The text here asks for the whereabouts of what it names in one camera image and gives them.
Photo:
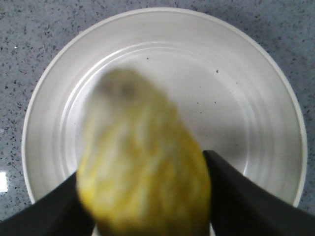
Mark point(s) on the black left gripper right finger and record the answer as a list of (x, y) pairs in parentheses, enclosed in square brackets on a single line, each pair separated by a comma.
[(239, 207)]

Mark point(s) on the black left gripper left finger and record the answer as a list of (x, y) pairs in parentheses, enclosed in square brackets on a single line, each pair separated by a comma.
[(59, 213)]

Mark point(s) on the yellow corn cob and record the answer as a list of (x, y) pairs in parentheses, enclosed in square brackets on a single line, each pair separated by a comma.
[(142, 173)]

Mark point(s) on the white round plate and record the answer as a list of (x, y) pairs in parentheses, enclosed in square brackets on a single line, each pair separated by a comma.
[(231, 94)]

